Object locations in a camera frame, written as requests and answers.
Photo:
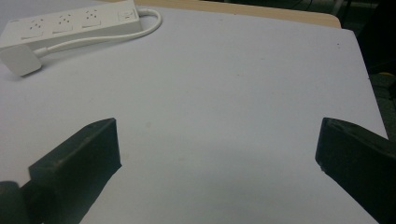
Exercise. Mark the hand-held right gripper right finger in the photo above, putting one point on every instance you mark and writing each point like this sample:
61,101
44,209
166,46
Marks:
358,161

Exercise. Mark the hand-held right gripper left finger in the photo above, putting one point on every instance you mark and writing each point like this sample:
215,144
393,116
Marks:
77,161

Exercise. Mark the white power plug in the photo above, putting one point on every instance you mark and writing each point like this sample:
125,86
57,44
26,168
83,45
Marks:
19,60

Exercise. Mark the white power strip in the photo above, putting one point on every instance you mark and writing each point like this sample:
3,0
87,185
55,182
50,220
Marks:
67,23

